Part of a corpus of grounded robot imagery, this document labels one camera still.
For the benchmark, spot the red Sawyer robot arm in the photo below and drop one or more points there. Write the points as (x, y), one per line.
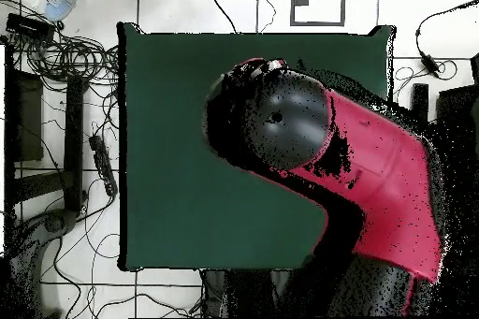
(374, 169)

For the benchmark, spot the dark green table cloth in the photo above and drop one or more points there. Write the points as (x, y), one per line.
(187, 203)

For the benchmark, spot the black power adapter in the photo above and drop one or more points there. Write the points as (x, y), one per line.
(429, 64)

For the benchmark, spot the black power strip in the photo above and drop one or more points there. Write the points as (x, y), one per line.
(103, 167)

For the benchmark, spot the light blue shoe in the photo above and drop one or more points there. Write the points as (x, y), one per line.
(63, 1)

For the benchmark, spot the black rectangular box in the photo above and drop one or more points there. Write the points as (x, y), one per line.
(30, 27)

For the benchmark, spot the grey stand base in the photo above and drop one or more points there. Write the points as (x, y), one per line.
(56, 221)

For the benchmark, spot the grey square floor frame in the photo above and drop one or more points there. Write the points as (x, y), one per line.
(292, 8)

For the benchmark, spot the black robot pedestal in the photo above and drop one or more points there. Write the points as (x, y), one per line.
(243, 292)

